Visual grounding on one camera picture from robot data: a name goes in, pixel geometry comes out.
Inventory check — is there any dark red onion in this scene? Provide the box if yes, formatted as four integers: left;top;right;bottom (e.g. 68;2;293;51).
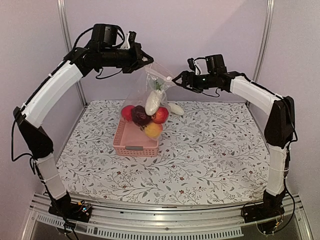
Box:
131;105;152;127

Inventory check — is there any pink plastic basket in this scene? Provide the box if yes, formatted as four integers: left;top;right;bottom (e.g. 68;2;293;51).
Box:
113;119;159;157

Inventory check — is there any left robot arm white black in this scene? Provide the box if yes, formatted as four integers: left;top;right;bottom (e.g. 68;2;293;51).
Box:
13;42;154;217

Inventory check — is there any white radish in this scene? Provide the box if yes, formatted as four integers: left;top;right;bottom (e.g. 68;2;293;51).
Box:
144;79;165;116
168;102;185;116

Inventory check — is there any yellow lemon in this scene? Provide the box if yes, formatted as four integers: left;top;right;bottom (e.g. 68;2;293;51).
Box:
143;122;163;139

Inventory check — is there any orange tangerine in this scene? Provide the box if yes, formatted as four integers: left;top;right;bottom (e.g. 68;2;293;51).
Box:
152;106;169;124

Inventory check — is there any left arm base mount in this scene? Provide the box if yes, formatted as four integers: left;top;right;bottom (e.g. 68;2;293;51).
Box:
48;192;93;223

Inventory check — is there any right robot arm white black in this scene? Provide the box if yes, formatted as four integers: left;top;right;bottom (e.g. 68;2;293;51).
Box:
172;70;297;197

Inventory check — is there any aluminium front rail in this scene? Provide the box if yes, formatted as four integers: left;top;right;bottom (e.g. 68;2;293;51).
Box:
22;193;314;240

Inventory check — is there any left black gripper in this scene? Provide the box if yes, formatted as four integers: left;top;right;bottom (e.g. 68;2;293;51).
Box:
99;39;153;72

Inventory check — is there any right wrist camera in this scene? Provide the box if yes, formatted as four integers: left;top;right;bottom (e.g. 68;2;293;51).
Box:
187;54;227;76

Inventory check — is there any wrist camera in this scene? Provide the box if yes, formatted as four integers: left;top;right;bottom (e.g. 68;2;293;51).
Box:
88;23;137;51
187;54;227;76

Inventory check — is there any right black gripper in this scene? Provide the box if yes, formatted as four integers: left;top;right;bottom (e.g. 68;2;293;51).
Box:
174;71;218;95

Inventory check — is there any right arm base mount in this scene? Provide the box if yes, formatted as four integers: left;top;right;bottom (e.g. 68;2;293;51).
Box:
240;190;286;223

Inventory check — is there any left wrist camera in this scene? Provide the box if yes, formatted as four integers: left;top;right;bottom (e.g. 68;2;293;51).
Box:
88;23;137;51

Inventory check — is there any left aluminium post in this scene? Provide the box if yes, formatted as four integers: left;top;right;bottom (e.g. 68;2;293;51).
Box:
56;0;87;107

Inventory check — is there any right aluminium post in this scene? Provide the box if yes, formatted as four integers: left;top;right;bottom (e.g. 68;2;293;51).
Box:
253;0;275;83

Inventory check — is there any clear zip top bag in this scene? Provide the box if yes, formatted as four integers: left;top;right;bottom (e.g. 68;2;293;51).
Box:
120;62;174;140

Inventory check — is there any aluminium post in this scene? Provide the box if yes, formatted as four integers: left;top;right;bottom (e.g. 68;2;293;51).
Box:
56;0;87;107
253;0;275;83

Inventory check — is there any floral table mat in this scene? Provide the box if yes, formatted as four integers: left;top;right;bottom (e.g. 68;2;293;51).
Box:
57;100;270;205

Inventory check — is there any red apple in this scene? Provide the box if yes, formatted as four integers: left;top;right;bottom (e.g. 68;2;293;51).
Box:
120;105;135;123

